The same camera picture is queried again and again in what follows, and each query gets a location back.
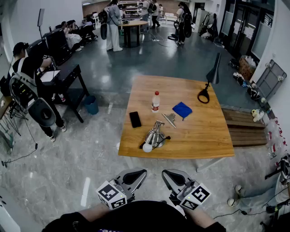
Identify black floor cable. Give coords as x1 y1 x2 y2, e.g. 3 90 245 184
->
213 207 268 221

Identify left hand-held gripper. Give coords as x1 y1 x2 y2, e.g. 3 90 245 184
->
95 169 148 210

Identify black cone shade lamp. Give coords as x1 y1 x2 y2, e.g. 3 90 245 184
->
197 52 222 104

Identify person's left forearm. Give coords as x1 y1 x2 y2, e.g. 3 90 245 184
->
78 202 112 222

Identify person's black shirt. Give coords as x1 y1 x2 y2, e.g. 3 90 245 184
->
42 200 227 232

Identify clear bottle with red cap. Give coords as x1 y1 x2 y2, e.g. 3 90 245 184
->
151 91 161 114

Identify wooden slatted pallet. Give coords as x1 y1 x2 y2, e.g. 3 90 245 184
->
221 108 268 147

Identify white paper sheet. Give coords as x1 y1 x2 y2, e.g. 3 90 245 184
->
40 70 62 83

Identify blue waste bin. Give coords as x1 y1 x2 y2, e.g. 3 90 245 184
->
83 95 100 116

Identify black tripod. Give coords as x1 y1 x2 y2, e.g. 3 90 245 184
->
264 155 290 184

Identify round wooden table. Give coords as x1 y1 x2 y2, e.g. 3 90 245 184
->
118 20 149 48

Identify white plastic jugs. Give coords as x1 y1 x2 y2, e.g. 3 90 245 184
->
251 109 265 123

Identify black and white sneakers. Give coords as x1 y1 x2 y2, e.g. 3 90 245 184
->
246 87 261 102

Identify silver desk lamp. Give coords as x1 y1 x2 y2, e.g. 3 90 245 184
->
139 120 172 153

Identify white table leg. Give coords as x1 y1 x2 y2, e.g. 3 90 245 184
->
195 156 227 173

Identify blue cloth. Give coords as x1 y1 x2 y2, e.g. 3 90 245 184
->
172 101 193 121

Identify black metal frame table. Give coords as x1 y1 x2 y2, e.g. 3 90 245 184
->
40 64 90 124

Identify metal bulldog clip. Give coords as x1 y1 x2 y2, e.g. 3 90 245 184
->
161 112 177 129

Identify black cabinet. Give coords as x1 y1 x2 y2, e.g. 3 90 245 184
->
27 28 73 67

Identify grey wheeled crate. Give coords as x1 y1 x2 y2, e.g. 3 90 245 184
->
255 59 288 107

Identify person's right forearm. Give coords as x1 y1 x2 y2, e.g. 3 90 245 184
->
182 205 216 229

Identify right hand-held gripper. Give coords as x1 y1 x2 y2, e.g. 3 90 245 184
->
161 169 212 211

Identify brown basket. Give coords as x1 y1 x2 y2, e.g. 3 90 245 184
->
238 55 257 81

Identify pile of clear plastic bags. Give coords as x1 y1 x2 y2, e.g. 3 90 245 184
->
265 117 290 160

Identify light panel on stand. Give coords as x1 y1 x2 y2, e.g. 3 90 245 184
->
37 8 46 39

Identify black smartphone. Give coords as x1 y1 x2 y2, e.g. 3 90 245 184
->
129 111 142 129

